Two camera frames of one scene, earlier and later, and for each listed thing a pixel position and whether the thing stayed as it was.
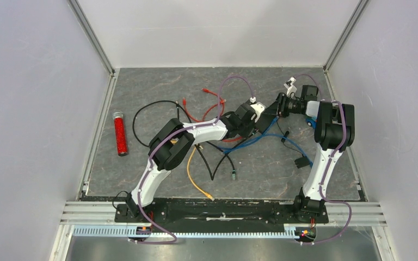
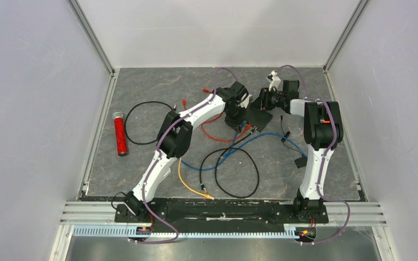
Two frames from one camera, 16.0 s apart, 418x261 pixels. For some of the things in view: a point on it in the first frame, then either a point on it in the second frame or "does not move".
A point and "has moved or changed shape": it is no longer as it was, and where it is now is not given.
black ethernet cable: (225, 153) to (221, 148)
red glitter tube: (121, 135) does not move
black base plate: (200, 213) does not move
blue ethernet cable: (265, 135) has moved or changed shape
